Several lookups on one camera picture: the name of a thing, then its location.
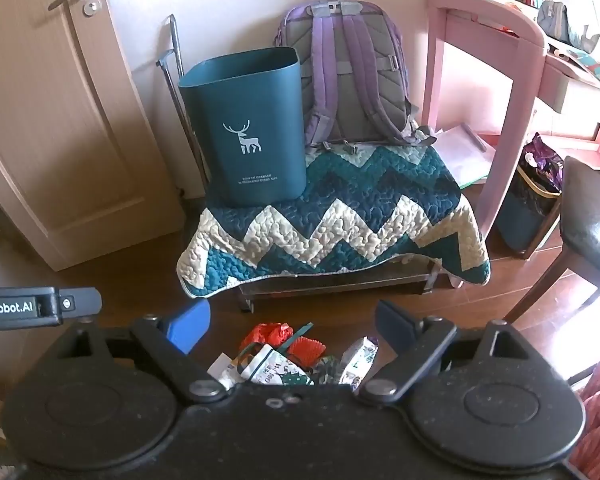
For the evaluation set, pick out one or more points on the red plastic bag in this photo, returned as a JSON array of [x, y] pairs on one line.
[[273, 334]]

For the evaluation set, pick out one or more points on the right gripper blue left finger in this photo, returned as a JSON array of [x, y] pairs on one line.
[[186, 328]]

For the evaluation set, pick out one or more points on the dark wooden chair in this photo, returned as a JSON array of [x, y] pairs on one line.
[[579, 227]]

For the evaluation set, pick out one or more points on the pink wooden desk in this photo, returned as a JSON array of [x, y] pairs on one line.
[[489, 67]]

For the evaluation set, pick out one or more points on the white green snack wrapper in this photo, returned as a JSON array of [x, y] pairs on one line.
[[357, 361]]

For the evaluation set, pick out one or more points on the white paper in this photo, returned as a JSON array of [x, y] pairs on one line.
[[224, 371]]

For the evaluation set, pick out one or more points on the beige wooden door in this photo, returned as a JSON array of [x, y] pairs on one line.
[[81, 174]]

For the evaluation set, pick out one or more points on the grey pencil pouch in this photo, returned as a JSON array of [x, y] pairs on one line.
[[553, 19]]

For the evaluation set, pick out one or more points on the teal white zigzag quilt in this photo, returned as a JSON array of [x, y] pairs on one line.
[[361, 208]]

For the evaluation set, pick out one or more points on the white green canvas tote bag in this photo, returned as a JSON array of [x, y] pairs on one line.
[[271, 367]]

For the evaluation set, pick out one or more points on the teal deer trash bin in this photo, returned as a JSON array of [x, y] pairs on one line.
[[246, 111]]

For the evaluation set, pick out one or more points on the purple grey backpack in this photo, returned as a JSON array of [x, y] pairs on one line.
[[353, 73]]

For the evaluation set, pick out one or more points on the low wooden bench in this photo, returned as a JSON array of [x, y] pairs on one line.
[[396, 272]]

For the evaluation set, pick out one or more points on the metal folding cart handle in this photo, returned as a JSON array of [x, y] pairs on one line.
[[170, 62]]

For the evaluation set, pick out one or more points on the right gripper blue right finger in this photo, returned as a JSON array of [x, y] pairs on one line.
[[397, 328]]

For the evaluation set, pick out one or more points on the dark full waste bin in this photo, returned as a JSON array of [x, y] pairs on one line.
[[531, 204]]

